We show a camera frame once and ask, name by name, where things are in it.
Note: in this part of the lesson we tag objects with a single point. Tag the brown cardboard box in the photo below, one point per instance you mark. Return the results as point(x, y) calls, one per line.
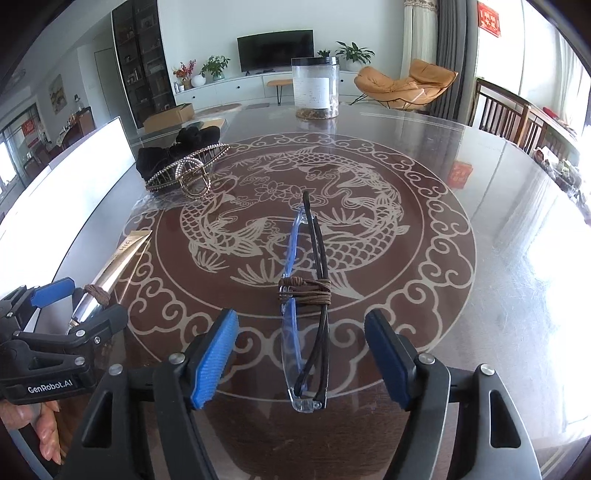
point(168, 118)

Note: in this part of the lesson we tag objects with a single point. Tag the gold cosmetic tube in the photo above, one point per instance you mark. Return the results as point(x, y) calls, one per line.
point(97, 295)

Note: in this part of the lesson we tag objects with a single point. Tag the wooden dining chair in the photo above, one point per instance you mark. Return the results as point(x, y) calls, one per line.
point(501, 113)

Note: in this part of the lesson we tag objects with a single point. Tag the orange lounge chair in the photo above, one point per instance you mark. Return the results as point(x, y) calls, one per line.
point(425, 83)

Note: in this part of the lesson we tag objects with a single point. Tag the dark display cabinet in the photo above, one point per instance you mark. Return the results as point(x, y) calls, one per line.
point(140, 56)

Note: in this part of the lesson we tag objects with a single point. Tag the blue eyeglasses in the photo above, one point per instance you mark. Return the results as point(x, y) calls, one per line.
point(304, 307)

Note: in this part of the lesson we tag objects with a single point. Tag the green potted plant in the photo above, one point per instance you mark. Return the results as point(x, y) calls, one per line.
point(214, 67)
point(352, 57)

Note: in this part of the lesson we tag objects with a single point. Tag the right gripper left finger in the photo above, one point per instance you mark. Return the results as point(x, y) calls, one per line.
point(131, 405)

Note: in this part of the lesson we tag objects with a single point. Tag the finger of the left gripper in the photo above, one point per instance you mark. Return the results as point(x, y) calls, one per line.
point(20, 305)
point(103, 325)

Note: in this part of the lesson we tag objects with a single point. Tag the black fabric hair scrunchie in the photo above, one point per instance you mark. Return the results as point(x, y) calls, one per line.
point(150, 160)

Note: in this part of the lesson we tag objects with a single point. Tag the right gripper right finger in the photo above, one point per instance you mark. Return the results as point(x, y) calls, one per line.
point(491, 441)

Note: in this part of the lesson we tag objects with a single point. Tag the green potted plant right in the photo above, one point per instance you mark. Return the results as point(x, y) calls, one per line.
point(352, 57)

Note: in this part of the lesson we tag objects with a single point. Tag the red paper on table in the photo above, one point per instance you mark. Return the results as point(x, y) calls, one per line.
point(459, 175)

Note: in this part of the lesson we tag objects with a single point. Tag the white tv cabinet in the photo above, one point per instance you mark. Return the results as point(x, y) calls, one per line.
point(244, 90)

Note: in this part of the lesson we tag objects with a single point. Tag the green potted plant left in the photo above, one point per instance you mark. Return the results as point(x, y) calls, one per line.
point(214, 67)

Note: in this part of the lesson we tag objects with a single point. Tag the white cardboard sorting box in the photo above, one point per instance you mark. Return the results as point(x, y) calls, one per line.
point(39, 229)

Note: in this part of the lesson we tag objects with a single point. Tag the person left hand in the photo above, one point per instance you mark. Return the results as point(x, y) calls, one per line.
point(45, 425)

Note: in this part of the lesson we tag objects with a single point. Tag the clear jar black lid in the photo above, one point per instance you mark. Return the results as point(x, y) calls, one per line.
point(316, 87)

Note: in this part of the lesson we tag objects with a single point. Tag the rhinestone hair claw clip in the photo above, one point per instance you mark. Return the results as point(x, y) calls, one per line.
point(189, 174)

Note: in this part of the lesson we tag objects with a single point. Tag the black flat television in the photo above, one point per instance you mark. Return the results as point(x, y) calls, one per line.
point(273, 50)

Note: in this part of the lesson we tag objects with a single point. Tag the red window decoration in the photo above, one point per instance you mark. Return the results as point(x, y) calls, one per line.
point(488, 19)

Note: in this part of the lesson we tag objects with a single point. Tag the small wooden bench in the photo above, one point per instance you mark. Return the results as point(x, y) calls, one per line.
point(279, 84)

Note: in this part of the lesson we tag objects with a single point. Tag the red flower plant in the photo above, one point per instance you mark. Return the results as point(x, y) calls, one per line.
point(184, 73)

